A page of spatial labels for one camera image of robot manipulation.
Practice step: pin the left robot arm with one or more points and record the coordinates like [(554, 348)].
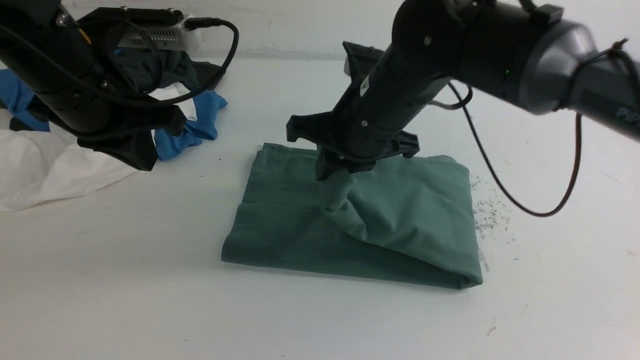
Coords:
[(41, 38)]

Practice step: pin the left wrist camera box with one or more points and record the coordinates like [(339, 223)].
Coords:
[(150, 30)]

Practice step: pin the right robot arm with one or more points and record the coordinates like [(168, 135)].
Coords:
[(532, 58)]

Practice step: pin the green long sleeve shirt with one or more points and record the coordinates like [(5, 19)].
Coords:
[(407, 220)]

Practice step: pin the dark grey shirt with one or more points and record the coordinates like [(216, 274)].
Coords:
[(177, 67)]

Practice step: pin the blue shirt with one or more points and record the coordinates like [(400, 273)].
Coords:
[(200, 112)]

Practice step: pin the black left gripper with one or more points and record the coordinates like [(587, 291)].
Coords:
[(120, 131)]

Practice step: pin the white shirt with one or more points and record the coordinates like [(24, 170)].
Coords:
[(39, 167)]

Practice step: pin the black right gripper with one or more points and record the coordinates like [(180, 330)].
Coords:
[(368, 122)]

